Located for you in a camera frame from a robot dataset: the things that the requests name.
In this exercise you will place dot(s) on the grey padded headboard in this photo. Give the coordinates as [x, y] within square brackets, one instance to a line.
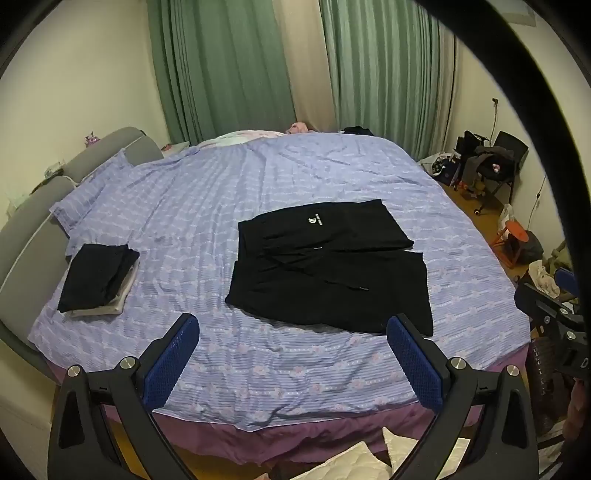
[27, 217]

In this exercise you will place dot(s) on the dark grey bag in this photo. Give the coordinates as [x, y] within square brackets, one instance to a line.
[533, 247]

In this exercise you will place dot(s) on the folded white garment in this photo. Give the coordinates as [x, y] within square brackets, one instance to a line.
[117, 302]

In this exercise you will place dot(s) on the person's right forearm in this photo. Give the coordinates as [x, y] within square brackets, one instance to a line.
[579, 410]

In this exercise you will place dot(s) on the black pants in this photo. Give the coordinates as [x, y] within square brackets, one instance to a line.
[92, 277]
[323, 286]

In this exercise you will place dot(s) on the grey jacket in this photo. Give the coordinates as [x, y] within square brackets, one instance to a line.
[485, 161]

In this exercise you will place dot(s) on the purple floral bed sheet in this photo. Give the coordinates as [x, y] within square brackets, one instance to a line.
[207, 221]

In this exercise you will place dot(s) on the black chair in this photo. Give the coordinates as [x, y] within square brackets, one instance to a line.
[512, 147]

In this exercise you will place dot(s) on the small black cloth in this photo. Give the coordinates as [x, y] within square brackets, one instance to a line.
[358, 131]

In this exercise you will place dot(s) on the small purple toy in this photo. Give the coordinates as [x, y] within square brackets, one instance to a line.
[92, 138]

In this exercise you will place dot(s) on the purple floral pillow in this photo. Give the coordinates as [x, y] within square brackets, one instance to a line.
[92, 194]

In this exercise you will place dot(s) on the black bag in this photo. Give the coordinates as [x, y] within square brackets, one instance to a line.
[471, 141]

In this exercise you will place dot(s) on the white quilted cushion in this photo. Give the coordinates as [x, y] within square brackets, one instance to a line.
[351, 464]
[415, 450]

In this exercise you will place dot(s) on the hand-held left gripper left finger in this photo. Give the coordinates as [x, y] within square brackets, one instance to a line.
[171, 364]

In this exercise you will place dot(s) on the green curtain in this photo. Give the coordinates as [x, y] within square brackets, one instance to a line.
[221, 69]
[383, 69]

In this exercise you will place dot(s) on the pink plush toy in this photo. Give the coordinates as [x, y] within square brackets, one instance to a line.
[300, 128]

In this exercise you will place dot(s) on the orange stool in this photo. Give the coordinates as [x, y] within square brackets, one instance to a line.
[515, 233]

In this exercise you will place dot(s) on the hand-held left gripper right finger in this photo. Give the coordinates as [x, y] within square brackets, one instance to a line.
[413, 364]

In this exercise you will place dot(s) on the white crumpled cloth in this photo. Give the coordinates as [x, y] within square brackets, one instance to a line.
[545, 277]

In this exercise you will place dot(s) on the white floral blanket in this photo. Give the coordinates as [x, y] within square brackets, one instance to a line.
[240, 137]

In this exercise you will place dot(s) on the beige sheer curtain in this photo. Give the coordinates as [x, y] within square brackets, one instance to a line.
[304, 69]

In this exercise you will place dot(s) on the folded black pants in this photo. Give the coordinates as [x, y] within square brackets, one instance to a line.
[92, 277]

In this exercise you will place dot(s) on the white shopping bag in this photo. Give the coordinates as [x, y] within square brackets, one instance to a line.
[436, 164]

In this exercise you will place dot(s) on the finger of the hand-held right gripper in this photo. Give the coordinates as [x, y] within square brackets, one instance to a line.
[531, 300]

